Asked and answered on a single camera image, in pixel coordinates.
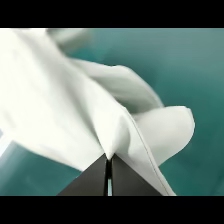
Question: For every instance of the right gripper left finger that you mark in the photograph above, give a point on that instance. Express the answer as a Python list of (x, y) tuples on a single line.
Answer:
[(91, 181)]

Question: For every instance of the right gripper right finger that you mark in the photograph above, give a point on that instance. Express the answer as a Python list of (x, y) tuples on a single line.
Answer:
[(130, 183)]

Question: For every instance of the white shirt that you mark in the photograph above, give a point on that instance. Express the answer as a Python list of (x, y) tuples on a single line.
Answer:
[(63, 100)]

